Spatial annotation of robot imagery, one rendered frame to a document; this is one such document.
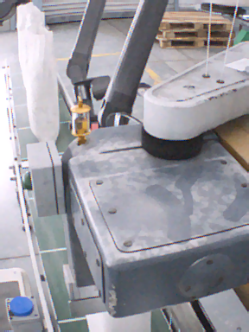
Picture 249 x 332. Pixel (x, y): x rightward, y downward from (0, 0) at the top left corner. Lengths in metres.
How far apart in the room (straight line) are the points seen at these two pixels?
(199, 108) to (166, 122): 0.05
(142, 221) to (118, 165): 0.13
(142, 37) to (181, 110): 0.35
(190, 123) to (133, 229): 0.18
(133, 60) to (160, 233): 0.50
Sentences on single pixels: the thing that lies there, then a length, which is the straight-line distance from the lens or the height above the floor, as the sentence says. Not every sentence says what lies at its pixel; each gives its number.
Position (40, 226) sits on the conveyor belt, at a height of 0.38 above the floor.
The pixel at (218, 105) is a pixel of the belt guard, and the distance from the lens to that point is 0.63.
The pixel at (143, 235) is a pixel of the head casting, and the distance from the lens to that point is 0.47.
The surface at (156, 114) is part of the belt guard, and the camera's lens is 0.58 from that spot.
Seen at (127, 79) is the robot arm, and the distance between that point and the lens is 0.89.
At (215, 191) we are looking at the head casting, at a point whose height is 1.34.
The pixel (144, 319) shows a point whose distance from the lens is 1.17.
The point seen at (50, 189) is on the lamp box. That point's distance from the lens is 0.63.
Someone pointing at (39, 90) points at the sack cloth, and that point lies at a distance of 2.57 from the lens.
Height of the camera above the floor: 1.64
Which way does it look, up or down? 31 degrees down
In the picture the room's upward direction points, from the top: straight up
